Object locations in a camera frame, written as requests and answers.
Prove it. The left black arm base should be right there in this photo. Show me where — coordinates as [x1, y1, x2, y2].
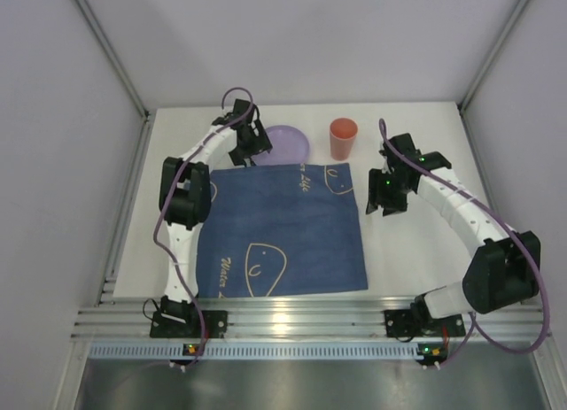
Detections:
[150, 310, 229, 339]

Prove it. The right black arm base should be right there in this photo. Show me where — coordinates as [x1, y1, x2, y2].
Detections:
[383, 309, 466, 340]

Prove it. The orange plastic cup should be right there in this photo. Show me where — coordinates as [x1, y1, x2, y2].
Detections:
[330, 118, 358, 161]

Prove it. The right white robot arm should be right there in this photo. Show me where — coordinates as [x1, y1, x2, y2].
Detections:
[366, 133, 540, 322]

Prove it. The aluminium frame post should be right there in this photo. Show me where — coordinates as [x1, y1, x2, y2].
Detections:
[72, 0, 149, 119]
[457, 0, 546, 113]

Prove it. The perforated grey cable duct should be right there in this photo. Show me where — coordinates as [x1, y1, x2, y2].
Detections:
[89, 342, 447, 360]

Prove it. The blue embroidered cloth placemat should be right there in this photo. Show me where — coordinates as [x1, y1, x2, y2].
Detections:
[197, 163, 368, 298]

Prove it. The left aluminium frame post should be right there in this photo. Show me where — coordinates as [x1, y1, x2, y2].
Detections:
[72, 0, 149, 119]

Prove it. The aluminium mounting rail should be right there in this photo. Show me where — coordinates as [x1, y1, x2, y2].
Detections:
[71, 297, 543, 341]

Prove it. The purple plastic plate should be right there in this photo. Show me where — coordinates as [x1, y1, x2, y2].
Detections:
[252, 125, 310, 166]

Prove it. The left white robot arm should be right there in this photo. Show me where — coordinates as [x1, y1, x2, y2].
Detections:
[153, 99, 272, 305]

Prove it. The right aluminium frame post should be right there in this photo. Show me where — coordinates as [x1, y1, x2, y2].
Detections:
[457, 0, 546, 113]

